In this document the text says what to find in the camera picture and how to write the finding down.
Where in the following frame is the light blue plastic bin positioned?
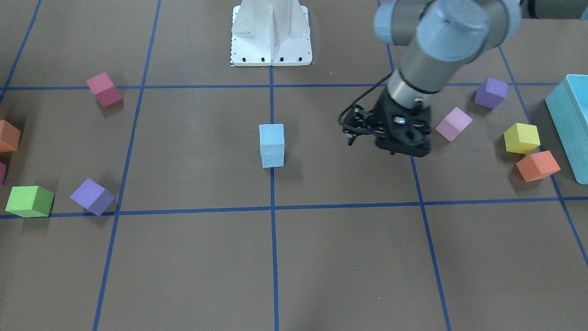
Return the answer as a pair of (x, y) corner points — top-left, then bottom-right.
(545, 74), (588, 185)

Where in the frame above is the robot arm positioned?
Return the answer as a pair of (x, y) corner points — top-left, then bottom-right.
(338, 0), (587, 157)

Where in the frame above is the dark pink foam cube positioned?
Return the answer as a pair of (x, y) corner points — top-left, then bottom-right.
(86, 73), (123, 108)

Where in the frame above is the orange foam cube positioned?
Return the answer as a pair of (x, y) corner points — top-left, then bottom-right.
(0, 120), (21, 153)
(516, 151), (561, 182)

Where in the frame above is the purple foam cube far side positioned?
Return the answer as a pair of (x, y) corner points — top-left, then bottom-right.
(71, 178), (115, 216)

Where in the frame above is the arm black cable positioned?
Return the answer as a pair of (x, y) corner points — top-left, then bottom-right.
(338, 70), (394, 129)

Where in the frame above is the light blue foam cube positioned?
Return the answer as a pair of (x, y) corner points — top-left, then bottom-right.
(259, 123), (285, 156)
(261, 154), (285, 168)

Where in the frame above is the orange foam cube far side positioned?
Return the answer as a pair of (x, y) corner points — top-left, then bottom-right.
(0, 120), (21, 153)

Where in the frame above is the yellow foam cube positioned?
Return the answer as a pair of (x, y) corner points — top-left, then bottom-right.
(503, 122), (541, 154)

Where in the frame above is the light pink foam cube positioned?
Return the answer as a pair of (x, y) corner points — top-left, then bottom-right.
(435, 107), (473, 142)

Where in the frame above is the white camera stand base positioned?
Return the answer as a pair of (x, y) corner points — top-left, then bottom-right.
(230, 0), (313, 67)

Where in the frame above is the magenta foam cube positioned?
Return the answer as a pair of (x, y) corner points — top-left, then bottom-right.
(0, 163), (8, 186)

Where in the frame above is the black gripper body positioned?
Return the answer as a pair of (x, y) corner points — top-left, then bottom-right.
(342, 89), (432, 157)

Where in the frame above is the purple foam cube near bin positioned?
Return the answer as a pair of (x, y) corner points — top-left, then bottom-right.
(474, 77), (508, 109)

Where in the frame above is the green foam cube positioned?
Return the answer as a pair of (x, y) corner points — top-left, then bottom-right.
(6, 186), (54, 218)

